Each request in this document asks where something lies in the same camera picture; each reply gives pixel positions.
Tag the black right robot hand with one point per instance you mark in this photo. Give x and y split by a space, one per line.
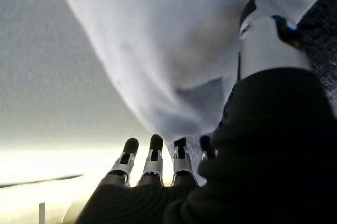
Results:
263 155

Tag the white fringed square cushion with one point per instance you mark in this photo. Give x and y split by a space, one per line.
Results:
163 44

